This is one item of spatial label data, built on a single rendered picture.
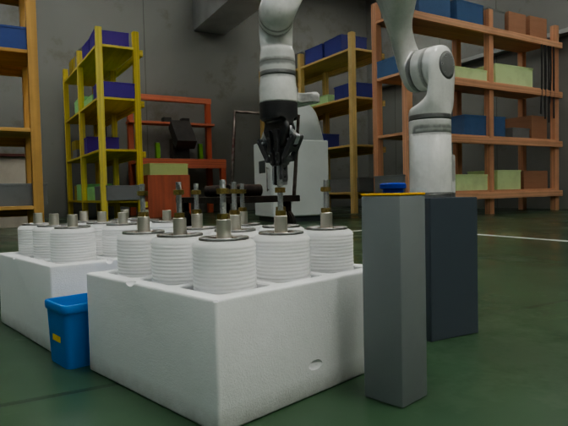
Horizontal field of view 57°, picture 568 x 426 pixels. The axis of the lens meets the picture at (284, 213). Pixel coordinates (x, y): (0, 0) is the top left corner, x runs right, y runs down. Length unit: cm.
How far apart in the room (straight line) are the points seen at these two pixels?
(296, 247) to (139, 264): 28
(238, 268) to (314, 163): 498
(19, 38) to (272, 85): 363
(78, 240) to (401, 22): 83
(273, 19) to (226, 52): 903
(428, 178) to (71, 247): 78
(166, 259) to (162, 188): 683
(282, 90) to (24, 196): 354
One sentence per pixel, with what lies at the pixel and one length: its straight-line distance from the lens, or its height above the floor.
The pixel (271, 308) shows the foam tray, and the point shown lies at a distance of 77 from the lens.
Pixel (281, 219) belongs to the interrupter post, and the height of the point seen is 28.
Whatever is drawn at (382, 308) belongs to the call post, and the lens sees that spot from 81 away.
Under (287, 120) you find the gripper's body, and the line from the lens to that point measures 102.
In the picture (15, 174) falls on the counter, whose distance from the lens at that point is 646.
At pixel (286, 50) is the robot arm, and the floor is 59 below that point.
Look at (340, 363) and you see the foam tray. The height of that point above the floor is 3.
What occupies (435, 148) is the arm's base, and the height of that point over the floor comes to 41.
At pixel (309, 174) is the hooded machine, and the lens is 569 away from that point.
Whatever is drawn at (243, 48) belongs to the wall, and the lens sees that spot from 1022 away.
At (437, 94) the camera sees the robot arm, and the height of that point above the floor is 52.
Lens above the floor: 32
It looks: 2 degrees down
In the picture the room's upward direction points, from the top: 1 degrees counter-clockwise
